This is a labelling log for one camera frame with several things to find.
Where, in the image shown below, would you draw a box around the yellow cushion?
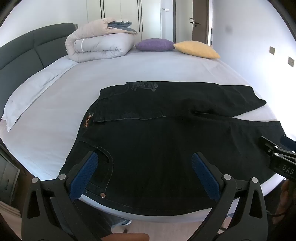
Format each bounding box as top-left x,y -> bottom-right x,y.
173,40 -> 221,59

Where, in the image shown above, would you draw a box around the bed with white sheet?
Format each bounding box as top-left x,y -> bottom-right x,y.
0,45 -> 287,223

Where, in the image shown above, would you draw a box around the person's leg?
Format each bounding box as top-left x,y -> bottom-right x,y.
109,233 -> 150,241

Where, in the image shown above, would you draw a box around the folded beige white duvet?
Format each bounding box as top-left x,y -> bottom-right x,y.
65,18 -> 138,63

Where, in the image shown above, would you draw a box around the brown door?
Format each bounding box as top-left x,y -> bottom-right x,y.
192,0 -> 210,44

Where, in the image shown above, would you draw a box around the person's right forearm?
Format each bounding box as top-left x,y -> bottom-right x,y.
279,179 -> 296,220

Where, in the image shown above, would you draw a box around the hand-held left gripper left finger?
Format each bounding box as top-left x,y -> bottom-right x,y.
21,151 -> 114,241

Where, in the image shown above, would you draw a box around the white wardrobe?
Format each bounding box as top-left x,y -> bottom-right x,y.
86,0 -> 174,42

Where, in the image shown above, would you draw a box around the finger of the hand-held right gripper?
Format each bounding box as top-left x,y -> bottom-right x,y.
279,135 -> 296,152
258,136 -> 286,160

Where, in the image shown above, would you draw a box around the dark nightstand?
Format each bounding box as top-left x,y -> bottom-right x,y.
0,144 -> 21,209

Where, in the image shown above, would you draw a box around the black denim pants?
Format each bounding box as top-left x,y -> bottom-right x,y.
59,81 -> 288,210

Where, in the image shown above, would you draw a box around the purple cushion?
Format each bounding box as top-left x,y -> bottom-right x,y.
135,38 -> 176,52

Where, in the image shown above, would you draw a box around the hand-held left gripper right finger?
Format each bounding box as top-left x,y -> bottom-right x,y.
183,152 -> 270,241

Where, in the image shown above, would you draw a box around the white pillow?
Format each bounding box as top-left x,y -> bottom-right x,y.
1,57 -> 79,132

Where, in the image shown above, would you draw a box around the dark grey padded headboard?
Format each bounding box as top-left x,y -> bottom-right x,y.
0,22 -> 78,116

